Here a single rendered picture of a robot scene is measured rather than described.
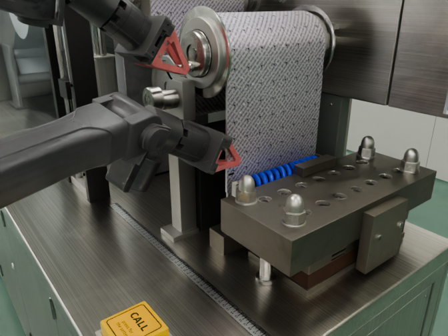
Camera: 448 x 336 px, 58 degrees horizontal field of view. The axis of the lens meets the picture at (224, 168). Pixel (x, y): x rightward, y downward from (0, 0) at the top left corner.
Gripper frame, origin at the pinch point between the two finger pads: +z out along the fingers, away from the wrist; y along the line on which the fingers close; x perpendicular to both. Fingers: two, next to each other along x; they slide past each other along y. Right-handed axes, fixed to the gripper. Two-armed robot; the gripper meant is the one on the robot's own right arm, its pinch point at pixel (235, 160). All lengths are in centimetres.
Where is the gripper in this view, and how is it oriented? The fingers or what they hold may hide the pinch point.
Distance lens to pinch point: 71.7
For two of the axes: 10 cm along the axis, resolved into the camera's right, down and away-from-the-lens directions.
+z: 6.8, 2.5, 6.8
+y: 6.1, 3.1, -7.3
